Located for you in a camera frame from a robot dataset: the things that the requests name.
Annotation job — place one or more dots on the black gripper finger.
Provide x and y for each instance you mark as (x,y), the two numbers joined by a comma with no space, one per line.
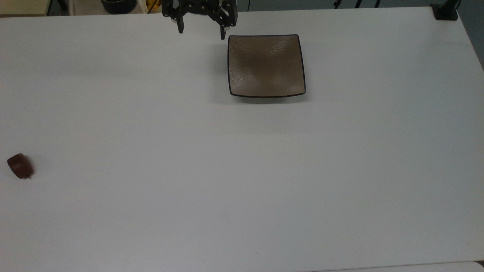
(180,24)
(223,32)

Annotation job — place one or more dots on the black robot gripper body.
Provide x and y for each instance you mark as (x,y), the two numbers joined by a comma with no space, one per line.
(200,6)

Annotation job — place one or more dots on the small dark brown food item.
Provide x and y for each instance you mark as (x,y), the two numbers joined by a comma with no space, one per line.
(20,166)

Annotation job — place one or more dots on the square brown ceramic plate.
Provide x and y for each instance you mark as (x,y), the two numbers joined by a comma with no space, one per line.
(266,66)

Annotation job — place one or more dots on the black round container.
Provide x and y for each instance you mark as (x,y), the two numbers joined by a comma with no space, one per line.
(118,5)

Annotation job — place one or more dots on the yellow object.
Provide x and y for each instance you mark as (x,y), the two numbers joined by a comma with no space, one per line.
(152,4)

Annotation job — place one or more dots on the black tripod legs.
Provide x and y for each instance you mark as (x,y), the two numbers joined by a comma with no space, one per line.
(357,3)

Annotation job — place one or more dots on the black camera stand clamp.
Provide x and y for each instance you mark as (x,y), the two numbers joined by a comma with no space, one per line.
(445,11)

